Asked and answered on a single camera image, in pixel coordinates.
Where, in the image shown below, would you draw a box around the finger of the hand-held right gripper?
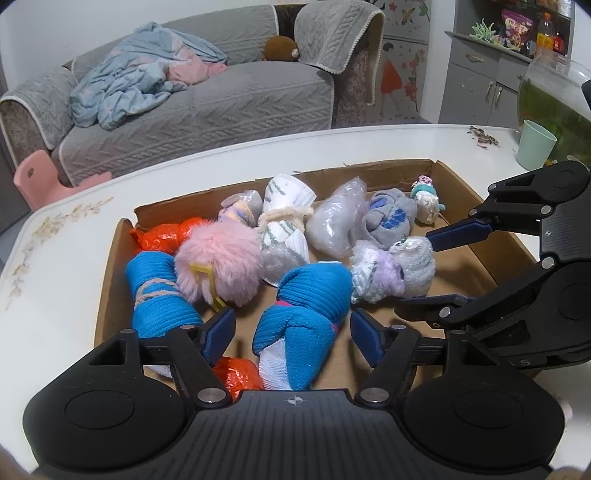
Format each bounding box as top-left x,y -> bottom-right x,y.
396,256 -> 557,330
425,168 -> 555,252

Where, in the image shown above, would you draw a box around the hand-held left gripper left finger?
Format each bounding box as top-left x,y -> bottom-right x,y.
88,307 -> 237,409

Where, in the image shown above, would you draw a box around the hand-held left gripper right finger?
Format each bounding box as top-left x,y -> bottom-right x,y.
349,309 -> 502,409

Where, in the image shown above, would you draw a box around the cardboard box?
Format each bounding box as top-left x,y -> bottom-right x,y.
93,158 -> 546,370

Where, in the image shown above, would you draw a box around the small teal sock bundle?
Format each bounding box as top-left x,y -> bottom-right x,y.
410,174 -> 446,225

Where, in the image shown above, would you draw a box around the lavender bubble wrap bundle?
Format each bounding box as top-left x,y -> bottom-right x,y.
349,236 -> 436,304

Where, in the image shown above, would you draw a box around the grey sock bundle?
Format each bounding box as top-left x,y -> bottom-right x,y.
361,190 -> 420,245

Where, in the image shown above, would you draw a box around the blue and white sock bundle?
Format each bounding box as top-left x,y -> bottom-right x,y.
252,261 -> 355,394

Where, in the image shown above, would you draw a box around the white striped sock bundle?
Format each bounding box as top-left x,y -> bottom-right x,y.
257,174 -> 317,284

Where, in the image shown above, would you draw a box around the orange plastic bag bundle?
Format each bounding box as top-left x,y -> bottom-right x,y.
130,217 -> 215,256
211,356 -> 265,402

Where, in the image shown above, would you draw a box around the pink fluffy toy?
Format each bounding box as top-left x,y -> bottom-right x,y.
174,220 -> 263,310

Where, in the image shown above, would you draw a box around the seed shells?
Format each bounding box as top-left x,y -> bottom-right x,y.
468,126 -> 502,149

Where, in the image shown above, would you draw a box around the green cup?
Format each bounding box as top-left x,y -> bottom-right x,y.
516,119 -> 558,171

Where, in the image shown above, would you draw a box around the lavender sock bundle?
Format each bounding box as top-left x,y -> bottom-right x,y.
218,190 -> 265,228

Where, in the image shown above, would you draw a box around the glass fish tank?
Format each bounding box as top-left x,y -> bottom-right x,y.
517,48 -> 591,164

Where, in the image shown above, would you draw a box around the grey cupboard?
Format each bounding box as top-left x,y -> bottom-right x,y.
438,30 -> 532,127

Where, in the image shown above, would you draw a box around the flower decorated cabinet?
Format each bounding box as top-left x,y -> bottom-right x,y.
381,0 -> 455,125

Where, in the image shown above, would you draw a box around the green plant toy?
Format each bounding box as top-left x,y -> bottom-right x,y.
470,18 -> 502,42

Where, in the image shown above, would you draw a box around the purple snack bag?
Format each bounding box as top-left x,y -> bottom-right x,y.
501,9 -> 536,49

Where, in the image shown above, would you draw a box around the orange drink bottle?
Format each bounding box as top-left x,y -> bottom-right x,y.
536,13 -> 555,54

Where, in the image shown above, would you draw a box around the grey sofa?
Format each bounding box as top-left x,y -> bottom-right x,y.
0,0 -> 386,185

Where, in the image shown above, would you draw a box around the pink plastic stool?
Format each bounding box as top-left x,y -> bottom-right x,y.
14,151 -> 113,209

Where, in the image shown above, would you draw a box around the brown plush toy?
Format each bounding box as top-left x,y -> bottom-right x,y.
262,36 -> 300,62

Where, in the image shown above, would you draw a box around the light blue blanket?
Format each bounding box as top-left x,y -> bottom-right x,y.
70,21 -> 228,130

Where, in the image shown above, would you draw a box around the blue sock bundle with string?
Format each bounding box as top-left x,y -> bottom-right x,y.
126,251 -> 206,377

